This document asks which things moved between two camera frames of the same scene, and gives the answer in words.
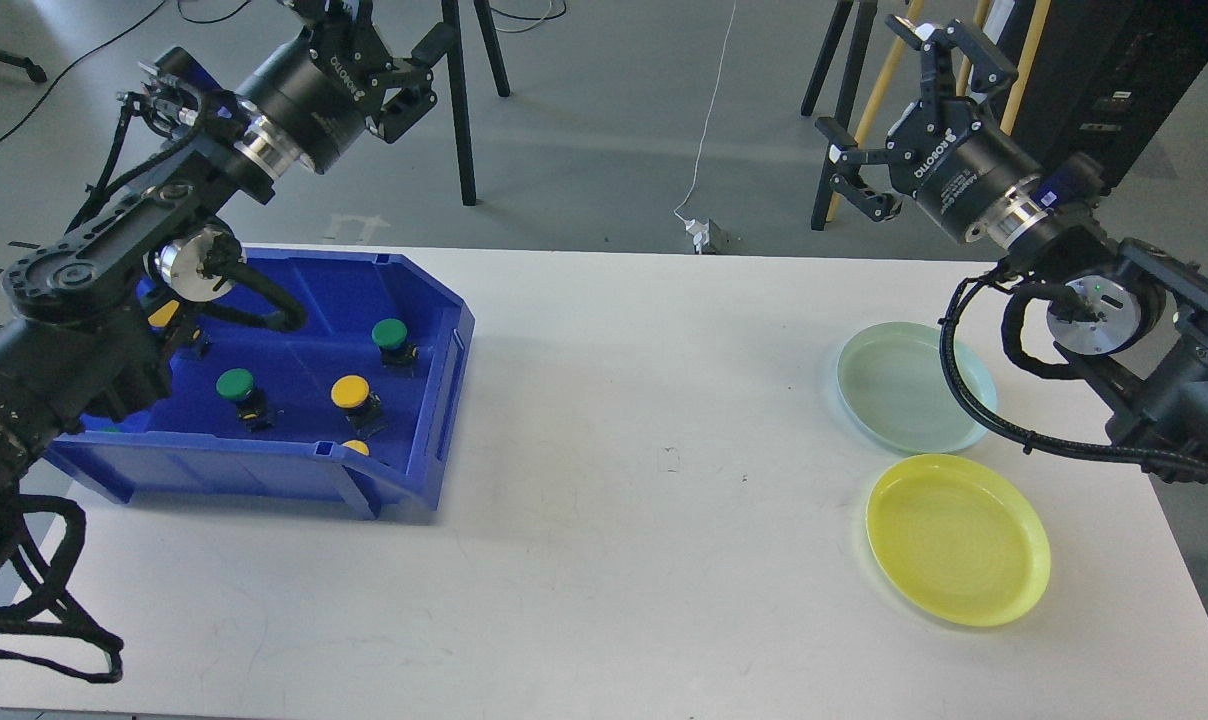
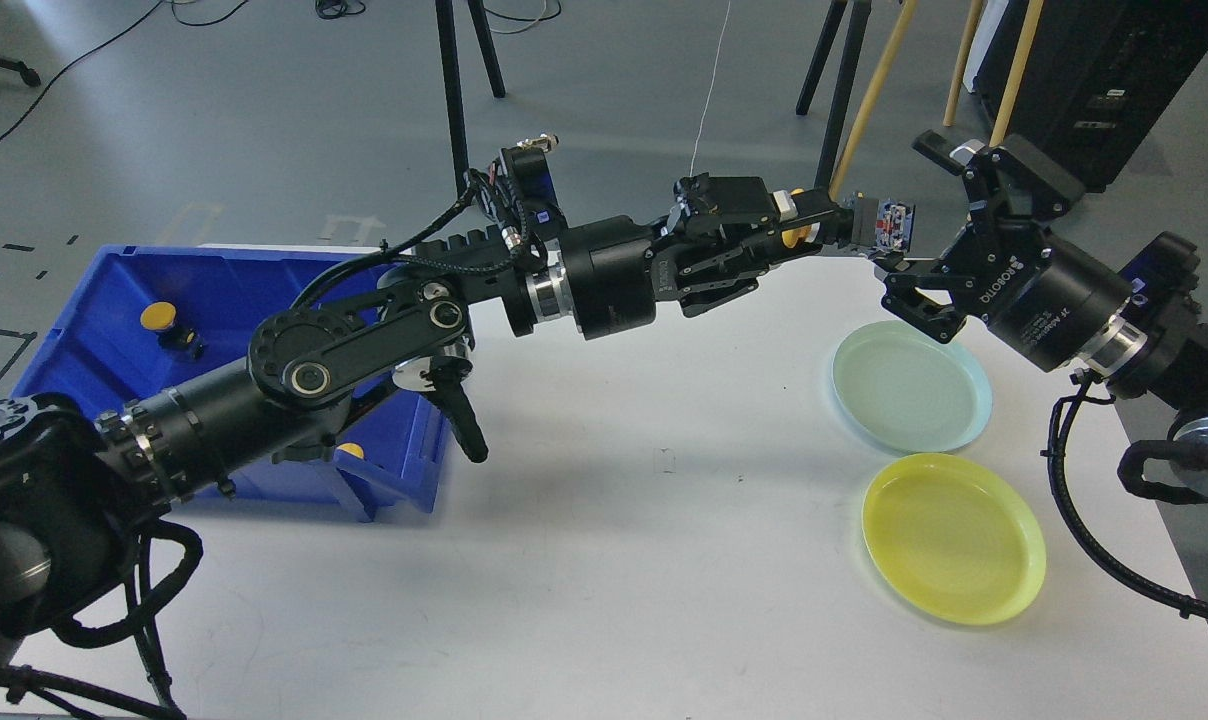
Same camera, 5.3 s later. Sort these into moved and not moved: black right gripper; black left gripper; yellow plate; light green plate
Moved: black right gripper; black left gripper
Not moved: yellow plate; light green plate
